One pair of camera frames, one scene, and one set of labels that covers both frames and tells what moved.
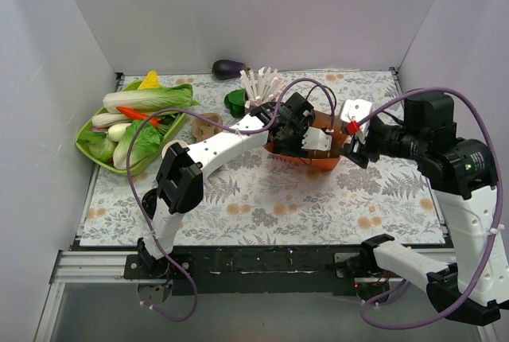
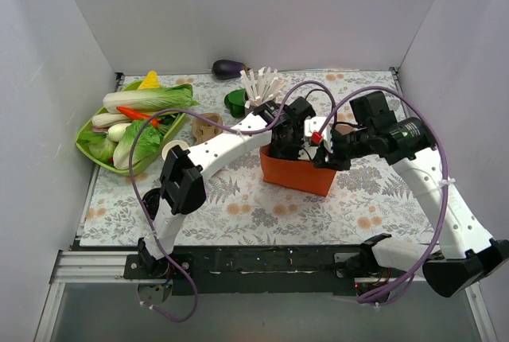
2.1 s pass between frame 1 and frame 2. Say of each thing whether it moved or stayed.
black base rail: stayed
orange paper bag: moved
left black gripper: stayed
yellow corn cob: stayed
